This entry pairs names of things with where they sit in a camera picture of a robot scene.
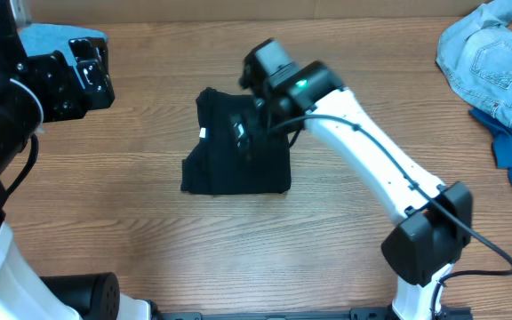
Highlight black t-shirt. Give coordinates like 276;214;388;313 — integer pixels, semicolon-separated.
180;87;292;196

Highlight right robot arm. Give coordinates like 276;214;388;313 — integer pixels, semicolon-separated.
230;39;473;319

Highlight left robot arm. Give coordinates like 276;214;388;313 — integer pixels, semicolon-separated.
0;1;159;320

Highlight folded blue jeans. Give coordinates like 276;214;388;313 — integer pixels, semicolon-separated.
19;23;108;60

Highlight light blue denim jeans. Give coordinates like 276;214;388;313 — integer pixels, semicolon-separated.
436;0;512;129

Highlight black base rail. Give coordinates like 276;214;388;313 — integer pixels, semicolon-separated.
153;306;474;320

